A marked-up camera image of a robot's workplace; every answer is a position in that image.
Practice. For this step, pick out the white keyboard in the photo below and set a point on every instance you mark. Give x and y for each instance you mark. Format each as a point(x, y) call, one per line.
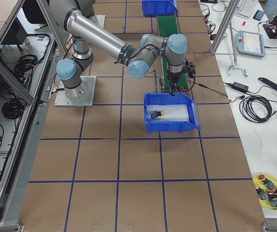
point(245, 8)

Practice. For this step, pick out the left blue plastic bin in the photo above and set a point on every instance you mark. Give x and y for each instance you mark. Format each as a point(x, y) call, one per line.
point(159, 7)

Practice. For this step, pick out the black power adapter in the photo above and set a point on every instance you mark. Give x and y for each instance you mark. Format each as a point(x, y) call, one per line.
point(238, 86)

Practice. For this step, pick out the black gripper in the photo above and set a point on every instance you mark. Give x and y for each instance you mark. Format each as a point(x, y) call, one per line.
point(174, 79)

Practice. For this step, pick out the white foam pad right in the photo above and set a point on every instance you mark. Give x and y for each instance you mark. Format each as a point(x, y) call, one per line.
point(173, 112)

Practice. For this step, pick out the silver reacher grabber tool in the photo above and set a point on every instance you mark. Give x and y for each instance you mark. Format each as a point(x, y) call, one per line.
point(235, 65)

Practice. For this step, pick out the black flat tool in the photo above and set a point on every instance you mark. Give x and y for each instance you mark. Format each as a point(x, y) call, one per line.
point(268, 82)

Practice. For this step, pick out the yellow push button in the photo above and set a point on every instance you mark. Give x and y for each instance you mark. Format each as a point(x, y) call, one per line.
point(156, 114)

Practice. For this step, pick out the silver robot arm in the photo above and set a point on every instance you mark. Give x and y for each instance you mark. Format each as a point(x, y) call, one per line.
point(77, 18)

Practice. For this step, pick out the blue teach pendant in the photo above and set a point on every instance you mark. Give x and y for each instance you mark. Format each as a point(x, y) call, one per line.
point(250, 43)

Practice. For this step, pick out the green conveyor belt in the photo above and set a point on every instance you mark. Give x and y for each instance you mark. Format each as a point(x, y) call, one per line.
point(167, 26)

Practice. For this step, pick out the blue plastic bin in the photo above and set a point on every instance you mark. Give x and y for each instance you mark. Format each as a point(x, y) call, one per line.
point(159, 7)
point(167, 99)

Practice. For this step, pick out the yellow plate of buttons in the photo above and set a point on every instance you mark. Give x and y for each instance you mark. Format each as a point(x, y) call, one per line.
point(266, 188)

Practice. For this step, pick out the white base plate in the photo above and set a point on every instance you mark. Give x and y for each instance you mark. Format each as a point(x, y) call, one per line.
point(98, 19)
point(83, 95)

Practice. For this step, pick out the aluminium frame post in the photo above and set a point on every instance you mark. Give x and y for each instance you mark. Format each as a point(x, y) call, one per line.
point(223, 25)

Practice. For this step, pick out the right blue plastic bin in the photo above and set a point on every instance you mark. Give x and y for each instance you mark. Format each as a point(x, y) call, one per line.
point(167, 99)

